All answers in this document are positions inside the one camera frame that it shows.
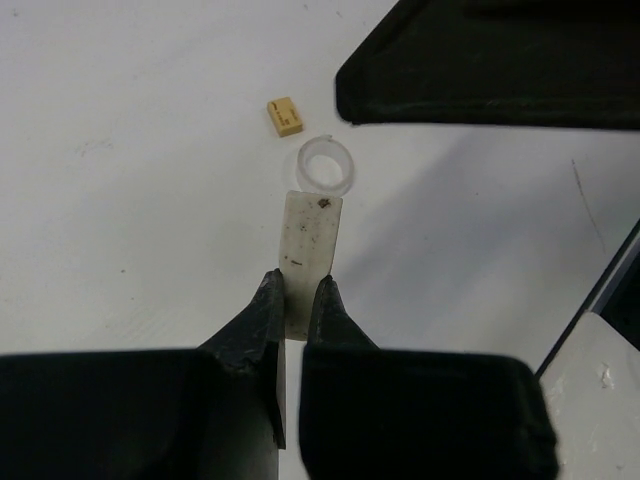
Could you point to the clear tape roll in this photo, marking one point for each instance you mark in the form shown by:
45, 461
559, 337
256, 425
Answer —
324, 166

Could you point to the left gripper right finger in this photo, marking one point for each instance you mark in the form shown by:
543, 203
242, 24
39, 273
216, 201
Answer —
371, 413

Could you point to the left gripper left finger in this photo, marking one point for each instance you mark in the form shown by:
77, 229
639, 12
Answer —
216, 411

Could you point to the yellow eraser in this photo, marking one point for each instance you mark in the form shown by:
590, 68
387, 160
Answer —
285, 117

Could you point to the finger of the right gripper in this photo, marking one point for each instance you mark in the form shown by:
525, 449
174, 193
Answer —
560, 64

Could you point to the grey eraser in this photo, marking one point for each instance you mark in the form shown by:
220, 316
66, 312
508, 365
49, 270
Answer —
306, 253

